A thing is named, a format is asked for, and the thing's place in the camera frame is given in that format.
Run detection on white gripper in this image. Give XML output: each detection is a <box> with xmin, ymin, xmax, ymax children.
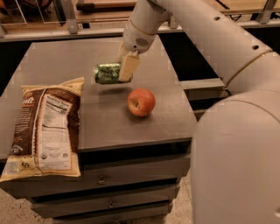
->
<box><xmin>117</xmin><ymin>19</ymin><xmax>156</xmax><ymax>82</ymax></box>

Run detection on green soda can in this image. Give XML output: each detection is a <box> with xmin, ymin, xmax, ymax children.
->
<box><xmin>94</xmin><ymin>63</ymin><xmax>132</xmax><ymax>84</ymax></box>

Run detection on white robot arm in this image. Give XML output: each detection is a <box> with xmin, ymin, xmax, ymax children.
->
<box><xmin>123</xmin><ymin>0</ymin><xmax>280</xmax><ymax>224</ymax></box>

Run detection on brown chip bag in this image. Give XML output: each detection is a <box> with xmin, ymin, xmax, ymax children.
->
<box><xmin>0</xmin><ymin>77</ymin><xmax>85</xmax><ymax>182</ymax></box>

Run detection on red apple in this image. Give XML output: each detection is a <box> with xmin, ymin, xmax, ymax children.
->
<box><xmin>127</xmin><ymin>88</ymin><xmax>156</xmax><ymax>117</ymax></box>

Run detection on grey drawer cabinet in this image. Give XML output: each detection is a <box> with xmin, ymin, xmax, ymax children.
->
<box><xmin>0</xmin><ymin>38</ymin><xmax>196</xmax><ymax>224</ymax></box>

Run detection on metal railing frame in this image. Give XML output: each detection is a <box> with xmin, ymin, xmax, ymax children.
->
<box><xmin>0</xmin><ymin>0</ymin><xmax>280</xmax><ymax>42</ymax></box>

